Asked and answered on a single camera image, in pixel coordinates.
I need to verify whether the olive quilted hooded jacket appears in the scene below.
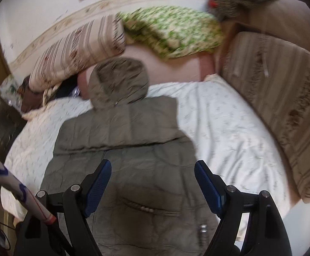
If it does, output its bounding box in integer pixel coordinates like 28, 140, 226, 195
41, 57, 217, 255

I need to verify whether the white leaf-print bed quilt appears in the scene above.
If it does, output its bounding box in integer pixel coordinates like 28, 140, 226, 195
4, 77, 292, 217

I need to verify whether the white tube with blue markings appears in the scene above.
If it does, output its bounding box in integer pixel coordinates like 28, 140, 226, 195
0, 162, 57, 225

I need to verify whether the brown garment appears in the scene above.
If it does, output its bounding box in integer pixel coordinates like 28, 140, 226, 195
17, 76, 43, 113

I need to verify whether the striped brown cushion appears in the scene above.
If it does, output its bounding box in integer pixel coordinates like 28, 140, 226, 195
221, 31, 310, 203

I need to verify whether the pink folded blanket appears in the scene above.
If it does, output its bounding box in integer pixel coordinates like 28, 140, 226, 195
77, 44, 216, 100

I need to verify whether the striped floral folded quilt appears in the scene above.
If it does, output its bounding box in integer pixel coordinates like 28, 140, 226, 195
29, 15, 125, 93

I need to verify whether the green white patterned blanket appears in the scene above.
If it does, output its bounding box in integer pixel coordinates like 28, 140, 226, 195
117, 6, 224, 60

